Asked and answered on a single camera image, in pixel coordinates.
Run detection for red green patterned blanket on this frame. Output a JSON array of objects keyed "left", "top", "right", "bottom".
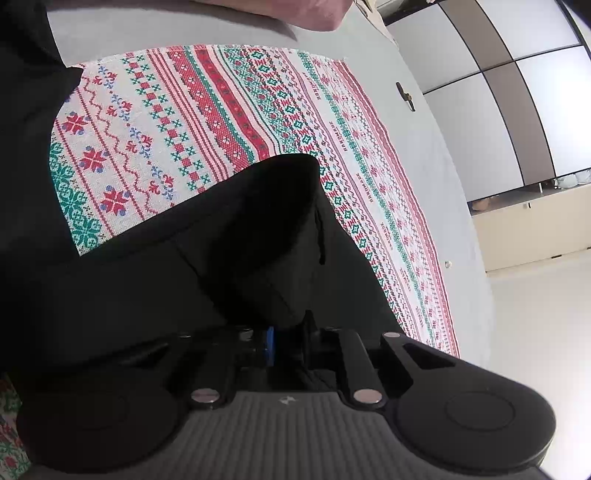
[{"left": 1, "top": 45, "right": 459, "bottom": 479}]

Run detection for small dark object on bed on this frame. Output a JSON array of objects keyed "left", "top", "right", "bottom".
[{"left": 396, "top": 82, "right": 416, "bottom": 112}]

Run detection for white panel wardrobe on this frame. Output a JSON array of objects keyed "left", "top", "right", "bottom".
[{"left": 380, "top": 1, "right": 590, "bottom": 202}]

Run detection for beige low cabinet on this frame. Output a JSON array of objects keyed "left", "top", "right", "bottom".
[{"left": 473, "top": 185, "right": 590, "bottom": 272}]

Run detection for black pants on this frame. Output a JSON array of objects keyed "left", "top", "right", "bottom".
[{"left": 0, "top": 0, "right": 403, "bottom": 471}]

